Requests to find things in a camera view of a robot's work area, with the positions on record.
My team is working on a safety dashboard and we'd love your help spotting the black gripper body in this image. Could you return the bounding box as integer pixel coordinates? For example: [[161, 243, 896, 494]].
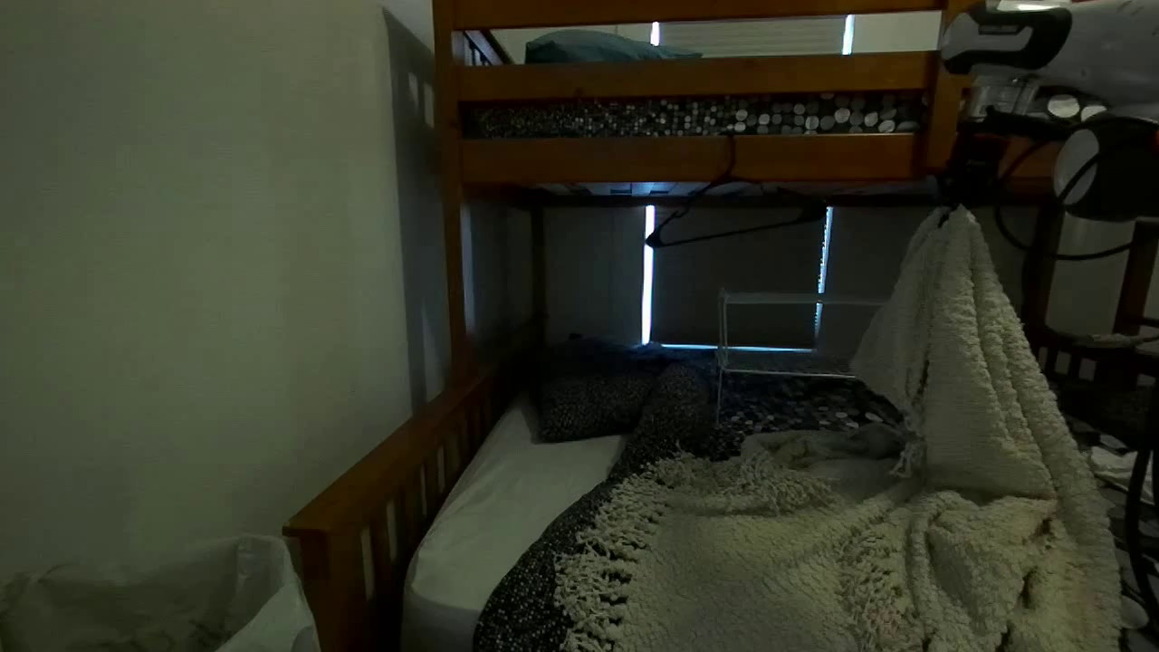
[[941, 107, 1031, 217]]

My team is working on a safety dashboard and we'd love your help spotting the white fleece blanket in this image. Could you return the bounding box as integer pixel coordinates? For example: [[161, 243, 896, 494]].
[[567, 208, 1127, 652]]

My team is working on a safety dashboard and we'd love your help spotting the window with dark blind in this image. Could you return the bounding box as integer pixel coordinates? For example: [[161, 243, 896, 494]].
[[540, 11, 1045, 356]]

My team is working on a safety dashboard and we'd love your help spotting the dotted bunk bedding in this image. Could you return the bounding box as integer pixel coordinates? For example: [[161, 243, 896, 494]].
[[463, 87, 1118, 139]]

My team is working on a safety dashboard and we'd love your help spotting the black clothes hanger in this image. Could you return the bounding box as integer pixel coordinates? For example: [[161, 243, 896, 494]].
[[643, 135, 832, 252]]

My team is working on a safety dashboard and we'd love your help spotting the dark rolled cushion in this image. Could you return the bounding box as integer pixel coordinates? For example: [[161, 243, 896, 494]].
[[634, 357, 733, 448]]

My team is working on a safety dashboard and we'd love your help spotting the teal folded bedding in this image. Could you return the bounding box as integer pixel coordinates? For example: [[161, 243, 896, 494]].
[[522, 30, 706, 70]]

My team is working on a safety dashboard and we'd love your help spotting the dark dotted pillow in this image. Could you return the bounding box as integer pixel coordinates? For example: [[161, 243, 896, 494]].
[[530, 340, 662, 447]]

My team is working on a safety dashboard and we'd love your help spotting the white mattress sheet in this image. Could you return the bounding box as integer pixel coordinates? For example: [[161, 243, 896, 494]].
[[399, 402, 626, 652]]

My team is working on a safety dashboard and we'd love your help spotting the black grey dotted bedspread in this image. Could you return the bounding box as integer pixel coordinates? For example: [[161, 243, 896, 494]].
[[473, 366, 1159, 652]]

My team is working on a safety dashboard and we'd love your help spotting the white plastic bag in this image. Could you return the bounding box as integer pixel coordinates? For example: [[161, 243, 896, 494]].
[[0, 532, 326, 652]]

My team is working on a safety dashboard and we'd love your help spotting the white wire rack shelf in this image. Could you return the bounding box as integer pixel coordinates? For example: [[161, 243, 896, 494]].
[[716, 285, 891, 384]]

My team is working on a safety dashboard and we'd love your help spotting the wooden bunk bed frame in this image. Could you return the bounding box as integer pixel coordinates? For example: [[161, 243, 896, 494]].
[[284, 0, 1159, 652]]

